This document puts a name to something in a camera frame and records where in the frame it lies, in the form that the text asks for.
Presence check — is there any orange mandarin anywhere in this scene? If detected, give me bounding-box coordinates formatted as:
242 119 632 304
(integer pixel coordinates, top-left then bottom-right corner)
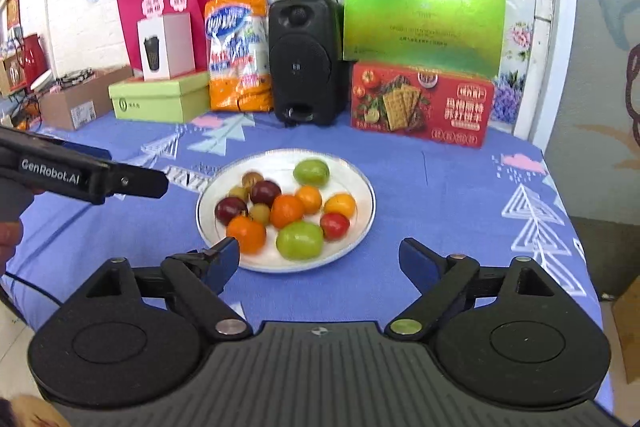
226 216 267 255
270 194 305 230

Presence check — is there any small brown longan fruit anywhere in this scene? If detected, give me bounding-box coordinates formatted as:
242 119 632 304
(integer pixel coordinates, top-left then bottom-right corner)
250 202 271 227

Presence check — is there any dark purple plum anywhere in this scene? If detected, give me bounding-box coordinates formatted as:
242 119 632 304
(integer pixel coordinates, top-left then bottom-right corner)
250 180 282 207

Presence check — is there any small red fruit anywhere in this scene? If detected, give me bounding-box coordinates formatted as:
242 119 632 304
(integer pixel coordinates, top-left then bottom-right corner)
320 212 350 242

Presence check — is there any yellow orange fruit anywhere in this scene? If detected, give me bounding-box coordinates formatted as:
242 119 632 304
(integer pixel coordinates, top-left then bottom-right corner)
323 193 357 220

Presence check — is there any small orange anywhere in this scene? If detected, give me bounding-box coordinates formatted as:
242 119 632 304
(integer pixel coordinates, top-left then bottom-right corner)
295 185 323 216

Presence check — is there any left hand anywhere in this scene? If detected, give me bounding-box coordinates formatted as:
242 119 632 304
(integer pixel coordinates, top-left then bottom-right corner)
0 182 43 274

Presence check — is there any brown cardboard box left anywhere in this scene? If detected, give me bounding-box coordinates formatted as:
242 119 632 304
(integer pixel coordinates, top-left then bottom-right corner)
39 65 134 131

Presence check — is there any red kettle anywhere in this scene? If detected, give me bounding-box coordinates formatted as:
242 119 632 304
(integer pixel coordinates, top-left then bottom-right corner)
17 34 49 88

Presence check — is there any white round plate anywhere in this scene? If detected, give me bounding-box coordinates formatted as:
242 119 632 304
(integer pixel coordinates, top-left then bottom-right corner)
195 148 376 273

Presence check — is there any large green fruit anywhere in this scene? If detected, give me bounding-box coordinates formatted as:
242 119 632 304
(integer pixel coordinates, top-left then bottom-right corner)
293 158 331 187

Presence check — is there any light green shoe box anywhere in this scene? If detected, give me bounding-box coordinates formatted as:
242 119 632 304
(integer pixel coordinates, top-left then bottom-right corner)
108 72 210 124

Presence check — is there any white cup box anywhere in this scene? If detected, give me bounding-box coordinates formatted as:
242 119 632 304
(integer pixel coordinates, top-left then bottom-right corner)
137 13 195 81

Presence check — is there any red cracker box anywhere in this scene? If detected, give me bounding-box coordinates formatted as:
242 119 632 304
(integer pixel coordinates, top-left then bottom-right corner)
350 61 495 147

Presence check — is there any black speaker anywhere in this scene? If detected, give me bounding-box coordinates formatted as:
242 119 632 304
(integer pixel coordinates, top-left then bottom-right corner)
268 0 348 127

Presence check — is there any orange paper cup pack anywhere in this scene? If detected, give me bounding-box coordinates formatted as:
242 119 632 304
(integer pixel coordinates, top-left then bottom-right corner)
204 0 273 113

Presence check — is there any green gift box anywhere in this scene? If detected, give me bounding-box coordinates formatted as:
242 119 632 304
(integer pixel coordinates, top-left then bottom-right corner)
343 0 506 79

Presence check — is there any black speaker cable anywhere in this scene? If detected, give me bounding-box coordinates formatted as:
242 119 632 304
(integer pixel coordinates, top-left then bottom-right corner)
234 98 302 129

